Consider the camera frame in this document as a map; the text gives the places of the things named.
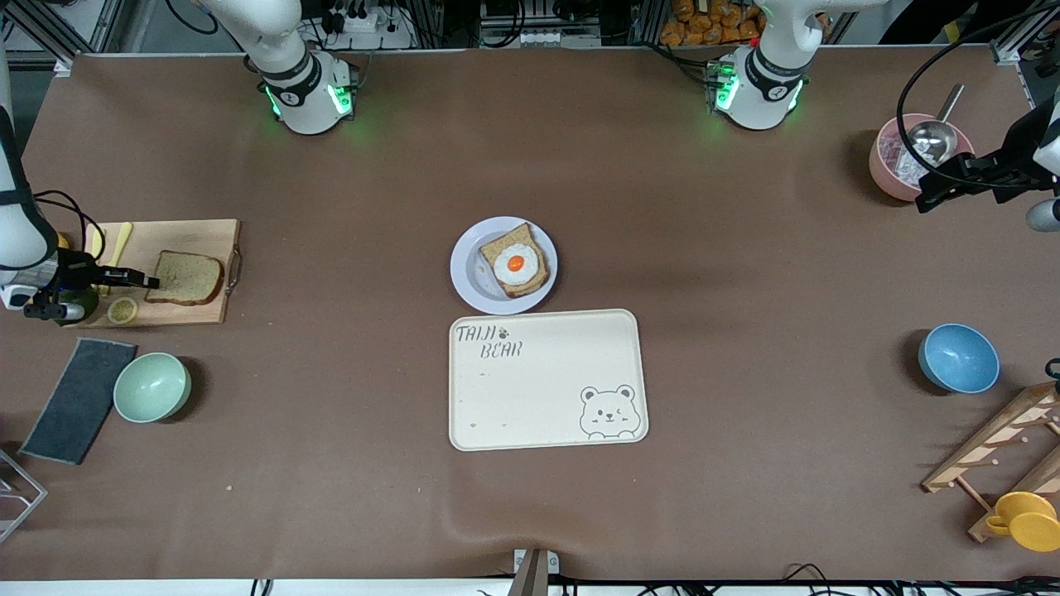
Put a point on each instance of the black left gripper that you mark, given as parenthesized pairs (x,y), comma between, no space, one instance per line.
(1005,170)

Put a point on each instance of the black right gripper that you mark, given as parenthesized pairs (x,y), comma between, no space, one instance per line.
(76,271)

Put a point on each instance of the brown toast bread slice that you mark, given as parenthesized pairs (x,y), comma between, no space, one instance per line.
(522,233)
(186,279)

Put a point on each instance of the pale lavender round plate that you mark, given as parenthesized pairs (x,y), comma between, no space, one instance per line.
(468,285)

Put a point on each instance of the lemon slice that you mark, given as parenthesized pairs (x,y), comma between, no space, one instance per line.
(122,310)

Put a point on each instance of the dark green lime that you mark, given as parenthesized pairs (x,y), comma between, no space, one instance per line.
(93,308)

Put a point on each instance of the yellow plastic knife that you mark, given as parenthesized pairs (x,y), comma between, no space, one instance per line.
(122,240)

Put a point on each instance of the yellow plastic fork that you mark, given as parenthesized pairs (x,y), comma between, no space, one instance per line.
(97,242)

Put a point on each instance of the metal scoop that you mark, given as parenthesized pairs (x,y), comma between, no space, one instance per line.
(929,142)

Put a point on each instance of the wooden cutting board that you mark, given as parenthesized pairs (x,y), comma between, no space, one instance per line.
(182,236)

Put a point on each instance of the clear ice cube pile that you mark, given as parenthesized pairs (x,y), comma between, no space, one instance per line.
(894,159)

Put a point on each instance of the pink bowl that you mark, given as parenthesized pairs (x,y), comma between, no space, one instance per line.
(882,178)

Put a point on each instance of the mint green bowl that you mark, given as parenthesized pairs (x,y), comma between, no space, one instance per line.
(151,387)

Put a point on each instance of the dark grey cloth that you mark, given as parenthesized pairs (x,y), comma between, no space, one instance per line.
(79,401)

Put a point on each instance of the blue bowl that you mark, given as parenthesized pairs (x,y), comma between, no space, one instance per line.
(959,358)

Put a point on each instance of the wooden peg rack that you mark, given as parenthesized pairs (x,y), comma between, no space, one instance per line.
(994,439)

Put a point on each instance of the orange bread rolls pile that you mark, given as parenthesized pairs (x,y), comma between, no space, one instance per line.
(712,23)

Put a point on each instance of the yellow cup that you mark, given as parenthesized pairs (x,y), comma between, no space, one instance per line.
(1027,521)

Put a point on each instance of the white power strip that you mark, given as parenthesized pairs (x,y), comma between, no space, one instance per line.
(364,25)

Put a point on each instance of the fried egg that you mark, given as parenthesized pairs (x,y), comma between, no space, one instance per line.
(515,265)

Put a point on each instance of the cream bear print tray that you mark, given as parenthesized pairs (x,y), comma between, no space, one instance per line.
(538,389)

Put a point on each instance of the aluminium frame profile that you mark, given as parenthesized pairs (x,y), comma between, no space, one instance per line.
(83,25)
(1014,51)

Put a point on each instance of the white network switch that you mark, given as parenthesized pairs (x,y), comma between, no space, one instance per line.
(538,36)

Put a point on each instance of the grey camera pole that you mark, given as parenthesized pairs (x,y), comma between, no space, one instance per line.
(530,575)

